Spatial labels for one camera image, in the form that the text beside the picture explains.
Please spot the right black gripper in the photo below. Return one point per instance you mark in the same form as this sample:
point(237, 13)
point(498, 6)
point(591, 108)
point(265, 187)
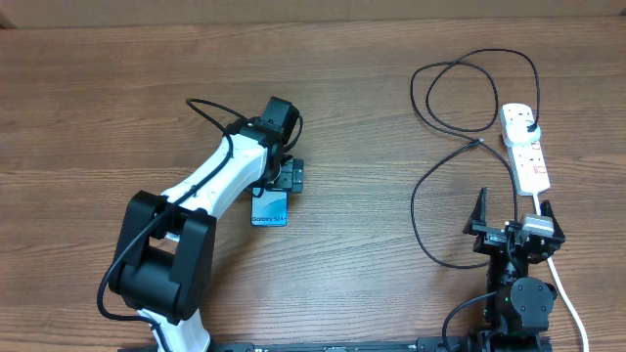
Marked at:
point(487, 237)

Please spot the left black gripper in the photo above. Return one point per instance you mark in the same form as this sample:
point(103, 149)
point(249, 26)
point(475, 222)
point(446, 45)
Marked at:
point(290, 177)

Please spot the Samsung Galaxy smartphone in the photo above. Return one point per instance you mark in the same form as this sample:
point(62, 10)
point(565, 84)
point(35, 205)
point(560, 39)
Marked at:
point(269, 208)

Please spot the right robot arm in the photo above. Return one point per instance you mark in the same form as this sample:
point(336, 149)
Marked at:
point(517, 306)

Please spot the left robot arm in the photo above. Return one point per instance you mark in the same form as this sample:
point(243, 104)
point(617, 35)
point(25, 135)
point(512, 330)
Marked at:
point(161, 268)

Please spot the white charger plug adapter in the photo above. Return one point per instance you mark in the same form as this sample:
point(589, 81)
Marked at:
point(518, 133)

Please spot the white power strip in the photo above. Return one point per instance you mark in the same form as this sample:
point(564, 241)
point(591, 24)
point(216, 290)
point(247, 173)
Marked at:
point(528, 163)

